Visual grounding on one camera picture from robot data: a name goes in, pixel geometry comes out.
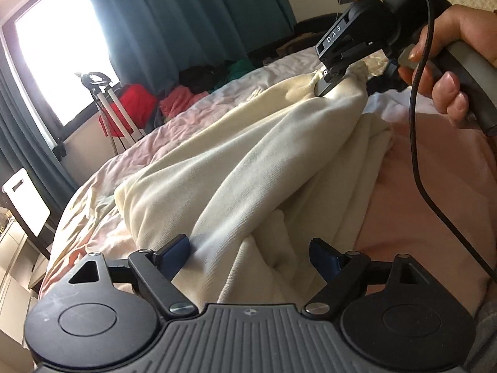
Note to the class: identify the pink cloth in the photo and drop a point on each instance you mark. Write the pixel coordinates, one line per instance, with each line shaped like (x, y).
(178, 101)

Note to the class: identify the green cloth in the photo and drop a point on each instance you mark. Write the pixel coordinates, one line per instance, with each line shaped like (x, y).
(240, 68)

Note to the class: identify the white chair with dark frame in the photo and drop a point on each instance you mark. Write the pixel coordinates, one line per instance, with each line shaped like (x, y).
(27, 198)

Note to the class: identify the black clothes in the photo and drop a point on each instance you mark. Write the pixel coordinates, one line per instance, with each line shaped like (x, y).
(198, 75)

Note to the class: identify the red garment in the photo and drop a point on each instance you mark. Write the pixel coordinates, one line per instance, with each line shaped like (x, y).
(136, 103)

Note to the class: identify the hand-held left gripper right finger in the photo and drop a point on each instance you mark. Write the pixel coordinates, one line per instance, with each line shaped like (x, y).
(324, 258)

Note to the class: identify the person's right hand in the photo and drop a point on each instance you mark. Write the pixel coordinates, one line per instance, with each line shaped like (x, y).
(466, 23)

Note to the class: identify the white dresser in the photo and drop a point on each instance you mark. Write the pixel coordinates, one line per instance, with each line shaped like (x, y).
(11, 248)

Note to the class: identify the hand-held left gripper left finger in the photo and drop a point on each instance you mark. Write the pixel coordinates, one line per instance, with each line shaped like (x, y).
(174, 252)

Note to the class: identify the black sofa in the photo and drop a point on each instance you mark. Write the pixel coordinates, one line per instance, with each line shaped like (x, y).
(310, 23)

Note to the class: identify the pale pink fabric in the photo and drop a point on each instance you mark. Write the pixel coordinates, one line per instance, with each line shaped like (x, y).
(435, 202)

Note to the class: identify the grey cloth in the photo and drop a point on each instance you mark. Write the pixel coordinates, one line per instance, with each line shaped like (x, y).
(483, 338)

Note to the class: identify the narrow teal curtain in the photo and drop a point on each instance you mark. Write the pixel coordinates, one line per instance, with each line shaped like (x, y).
(23, 124)

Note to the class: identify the window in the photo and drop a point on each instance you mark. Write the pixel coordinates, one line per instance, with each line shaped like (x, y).
(58, 54)

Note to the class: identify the garment steamer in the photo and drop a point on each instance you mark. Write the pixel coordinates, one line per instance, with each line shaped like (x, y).
(95, 81)

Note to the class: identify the wide teal curtain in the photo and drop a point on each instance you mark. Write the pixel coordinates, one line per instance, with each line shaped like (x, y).
(194, 15)

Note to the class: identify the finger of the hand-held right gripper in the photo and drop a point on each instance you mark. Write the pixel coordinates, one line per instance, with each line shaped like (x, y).
(390, 75)
(330, 81)

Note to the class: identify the cream pants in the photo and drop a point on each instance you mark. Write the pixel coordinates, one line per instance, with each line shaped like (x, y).
(240, 163)

